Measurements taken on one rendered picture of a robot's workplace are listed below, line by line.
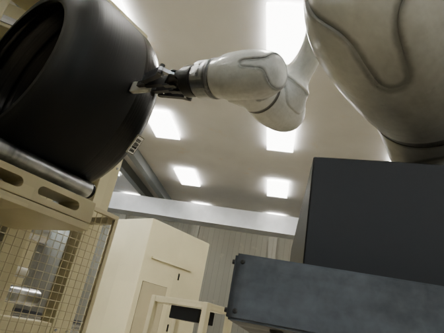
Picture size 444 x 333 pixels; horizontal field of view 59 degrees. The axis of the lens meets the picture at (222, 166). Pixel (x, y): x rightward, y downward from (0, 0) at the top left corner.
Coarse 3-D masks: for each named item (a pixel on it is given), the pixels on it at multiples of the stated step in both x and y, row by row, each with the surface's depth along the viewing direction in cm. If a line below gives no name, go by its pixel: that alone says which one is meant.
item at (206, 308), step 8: (152, 296) 323; (160, 296) 318; (152, 304) 319; (168, 304) 332; (176, 304) 305; (184, 304) 300; (192, 304) 296; (200, 304) 291; (208, 304) 288; (152, 312) 316; (176, 312) 311; (184, 312) 306; (192, 312) 302; (200, 312) 300; (208, 312) 287; (216, 312) 316; (224, 312) 302; (152, 320) 315; (176, 320) 337; (184, 320) 314; (192, 320) 298; (200, 320) 285; (208, 320) 286; (144, 328) 313; (176, 328) 336; (200, 328) 282; (224, 328) 305
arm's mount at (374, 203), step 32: (320, 160) 33; (352, 160) 33; (320, 192) 32; (352, 192) 32; (384, 192) 31; (416, 192) 31; (320, 224) 31; (352, 224) 31; (384, 224) 30; (416, 224) 30; (320, 256) 30; (352, 256) 30; (384, 256) 29; (416, 256) 29
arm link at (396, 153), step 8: (384, 136) 49; (384, 144) 52; (392, 144) 48; (400, 144) 47; (392, 152) 50; (400, 152) 48; (408, 152) 47; (416, 152) 46; (424, 152) 46; (432, 152) 45; (440, 152) 45; (392, 160) 52; (400, 160) 49; (408, 160) 48; (416, 160) 47; (424, 160) 47; (432, 160) 46; (440, 160) 46
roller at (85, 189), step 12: (0, 144) 89; (12, 144) 92; (0, 156) 90; (12, 156) 91; (24, 156) 94; (36, 156) 97; (24, 168) 95; (36, 168) 96; (48, 168) 98; (60, 168) 102; (48, 180) 100; (60, 180) 101; (72, 180) 104; (84, 180) 107; (84, 192) 107
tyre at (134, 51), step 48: (48, 0) 116; (96, 0) 106; (0, 48) 125; (48, 48) 139; (96, 48) 97; (144, 48) 114; (0, 96) 134; (48, 96) 93; (96, 96) 98; (144, 96) 109; (48, 144) 97; (96, 144) 103
